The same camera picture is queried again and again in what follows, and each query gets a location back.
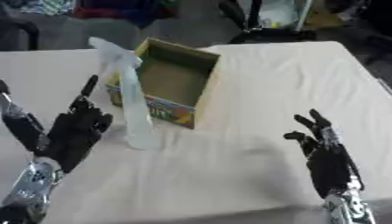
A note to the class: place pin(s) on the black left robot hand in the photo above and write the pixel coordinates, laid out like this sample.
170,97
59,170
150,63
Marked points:
74,135

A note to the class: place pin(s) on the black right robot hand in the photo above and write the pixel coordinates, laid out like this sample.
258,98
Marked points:
327,166

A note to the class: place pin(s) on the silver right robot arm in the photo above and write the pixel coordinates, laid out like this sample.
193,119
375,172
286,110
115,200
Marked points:
349,207

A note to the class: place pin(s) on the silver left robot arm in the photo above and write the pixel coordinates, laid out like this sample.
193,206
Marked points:
29,189

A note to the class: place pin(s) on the open cardboard box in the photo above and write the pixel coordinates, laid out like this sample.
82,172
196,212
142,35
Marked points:
171,81

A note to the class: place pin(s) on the black chair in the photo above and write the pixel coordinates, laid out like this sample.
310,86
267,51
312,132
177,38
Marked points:
19,33

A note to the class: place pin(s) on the dark cloth pile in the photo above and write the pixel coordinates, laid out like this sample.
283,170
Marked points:
125,10

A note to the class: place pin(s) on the black tripod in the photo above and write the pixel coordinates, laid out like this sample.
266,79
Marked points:
265,24

